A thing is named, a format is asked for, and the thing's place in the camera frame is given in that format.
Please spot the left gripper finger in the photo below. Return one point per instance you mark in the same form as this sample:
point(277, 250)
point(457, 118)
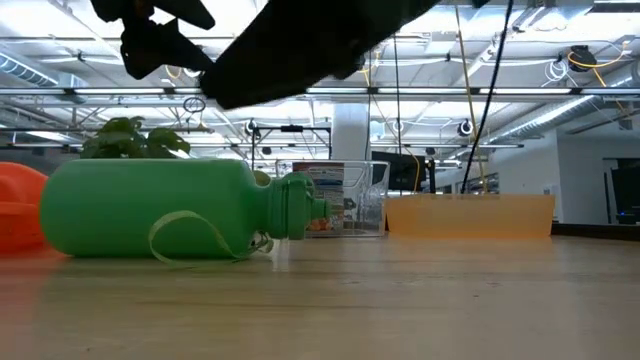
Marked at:
point(187, 12)
point(155, 50)

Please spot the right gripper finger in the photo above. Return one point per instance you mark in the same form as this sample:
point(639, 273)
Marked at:
point(250, 75)

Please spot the green plastic bottle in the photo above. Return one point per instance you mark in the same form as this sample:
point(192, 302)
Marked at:
point(140, 210)

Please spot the clear plastic bin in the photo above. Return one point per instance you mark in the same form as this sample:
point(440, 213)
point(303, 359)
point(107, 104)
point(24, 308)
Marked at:
point(367, 200)

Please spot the orange plastic bottle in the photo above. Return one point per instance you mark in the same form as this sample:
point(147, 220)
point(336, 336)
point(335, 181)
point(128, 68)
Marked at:
point(20, 210)

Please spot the orange translucent tray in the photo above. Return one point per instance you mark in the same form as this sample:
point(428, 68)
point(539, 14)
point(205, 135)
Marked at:
point(470, 216)

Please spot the potted green plant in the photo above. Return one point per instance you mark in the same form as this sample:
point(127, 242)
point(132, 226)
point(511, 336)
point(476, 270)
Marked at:
point(130, 140)

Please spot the white building column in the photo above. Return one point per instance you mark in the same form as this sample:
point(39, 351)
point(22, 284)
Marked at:
point(350, 130)

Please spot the black monitor screen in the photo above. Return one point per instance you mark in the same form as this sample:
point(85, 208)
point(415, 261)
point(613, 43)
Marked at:
point(400, 172)

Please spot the black metal stand frame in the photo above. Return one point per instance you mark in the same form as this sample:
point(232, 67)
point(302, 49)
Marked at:
point(292, 128)

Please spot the silver ventilation duct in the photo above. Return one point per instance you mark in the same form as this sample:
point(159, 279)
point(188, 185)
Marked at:
point(545, 120)

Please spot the black aluminium frame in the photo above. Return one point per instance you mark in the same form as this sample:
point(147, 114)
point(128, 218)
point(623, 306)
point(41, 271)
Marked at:
point(595, 231)

